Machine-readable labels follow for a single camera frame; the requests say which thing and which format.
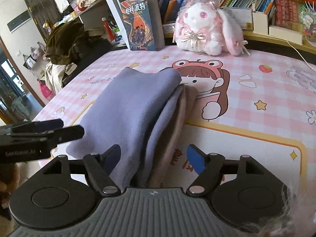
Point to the pink flower bouquet decoration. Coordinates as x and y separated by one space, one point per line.
307 19

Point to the dark clothes pile on chair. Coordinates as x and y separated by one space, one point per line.
71 49

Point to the Harry Potter book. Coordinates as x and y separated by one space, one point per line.
143 25

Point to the white shelf post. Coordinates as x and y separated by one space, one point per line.
117 14

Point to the white small storage box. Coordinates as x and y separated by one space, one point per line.
260 23

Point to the pink bag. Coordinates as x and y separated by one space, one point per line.
46 92

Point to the dark wooden door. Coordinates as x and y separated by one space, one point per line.
43 11

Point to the red tassel ornament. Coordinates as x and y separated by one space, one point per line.
108 29

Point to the white pink plush bunny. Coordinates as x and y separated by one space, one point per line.
203 27

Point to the purple and brown knit sweater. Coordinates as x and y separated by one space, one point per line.
144 114

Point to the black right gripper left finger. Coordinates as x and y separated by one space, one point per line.
65 192

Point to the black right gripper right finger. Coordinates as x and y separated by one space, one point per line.
238 191

